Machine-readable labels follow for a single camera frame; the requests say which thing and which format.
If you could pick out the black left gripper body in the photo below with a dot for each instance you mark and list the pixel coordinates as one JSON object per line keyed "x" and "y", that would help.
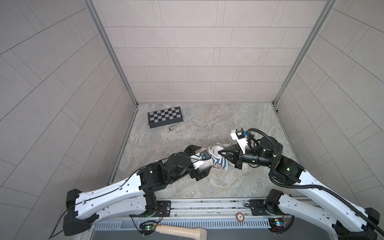
{"x": 195, "y": 174}

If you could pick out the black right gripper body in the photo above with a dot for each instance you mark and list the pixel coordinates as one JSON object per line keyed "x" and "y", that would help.
{"x": 239, "y": 164}

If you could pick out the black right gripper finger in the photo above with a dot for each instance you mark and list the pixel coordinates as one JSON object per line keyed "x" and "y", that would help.
{"x": 234, "y": 147}
{"x": 231, "y": 156}

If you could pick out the blue white striped knit sweater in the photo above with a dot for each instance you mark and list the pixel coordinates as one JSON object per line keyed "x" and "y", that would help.
{"x": 219, "y": 162}

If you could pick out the white plush teddy bear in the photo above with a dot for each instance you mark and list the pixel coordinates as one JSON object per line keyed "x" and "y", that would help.
{"x": 216, "y": 161}

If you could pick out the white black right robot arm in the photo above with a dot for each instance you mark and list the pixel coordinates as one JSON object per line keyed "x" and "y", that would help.
{"x": 333, "y": 213}

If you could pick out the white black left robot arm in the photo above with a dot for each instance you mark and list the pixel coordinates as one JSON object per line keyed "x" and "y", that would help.
{"x": 135, "y": 195}

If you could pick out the small silver metal jar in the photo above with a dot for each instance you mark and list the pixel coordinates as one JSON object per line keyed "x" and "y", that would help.
{"x": 172, "y": 128}

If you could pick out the folded black chess board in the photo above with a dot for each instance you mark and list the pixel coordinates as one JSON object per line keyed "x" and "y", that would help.
{"x": 165, "y": 117}

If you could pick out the red round sticker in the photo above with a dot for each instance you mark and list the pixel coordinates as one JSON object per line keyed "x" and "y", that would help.
{"x": 240, "y": 217}

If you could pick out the left green circuit board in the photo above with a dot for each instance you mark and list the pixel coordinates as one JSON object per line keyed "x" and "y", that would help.
{"x": 147, "y": 228}

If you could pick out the green circuit board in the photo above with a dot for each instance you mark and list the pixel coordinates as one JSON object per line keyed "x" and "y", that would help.
{"x": 147, "y": 228}
{"x": 276, "y": 224}

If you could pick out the right green circuit board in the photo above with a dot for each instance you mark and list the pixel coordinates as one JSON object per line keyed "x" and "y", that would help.
{"x": 276, "y": 224}

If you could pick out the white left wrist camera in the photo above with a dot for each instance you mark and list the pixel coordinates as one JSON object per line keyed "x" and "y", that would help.
{"x": 202, "y": 160}

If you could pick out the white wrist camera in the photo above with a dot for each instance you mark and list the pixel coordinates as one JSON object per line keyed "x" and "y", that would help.
{"x": 239, "y": 135}
{"x": 202, "y": 160}

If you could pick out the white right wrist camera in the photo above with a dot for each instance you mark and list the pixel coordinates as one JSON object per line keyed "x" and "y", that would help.
{"x": 239, "y": 135}

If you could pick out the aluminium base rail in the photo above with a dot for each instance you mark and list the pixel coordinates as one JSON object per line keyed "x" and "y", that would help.
{"x": 204, "y": 213}

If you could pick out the beige wooden handle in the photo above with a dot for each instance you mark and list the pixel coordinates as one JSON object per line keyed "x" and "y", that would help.
{"x": 192, "y": 233}

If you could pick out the aluminium corner frame post right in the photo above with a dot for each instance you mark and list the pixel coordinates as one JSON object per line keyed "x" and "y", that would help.
{"x": 324, "y": 15}

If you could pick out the aluminium corner frame post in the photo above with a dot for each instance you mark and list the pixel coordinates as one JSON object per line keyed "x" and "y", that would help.
{"x": 324, "y": 15}
{"x": 90, "y": 7}

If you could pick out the aluminium corner frame post left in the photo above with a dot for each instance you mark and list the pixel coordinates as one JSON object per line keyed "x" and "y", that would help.
{"x": 90, "y": 7}

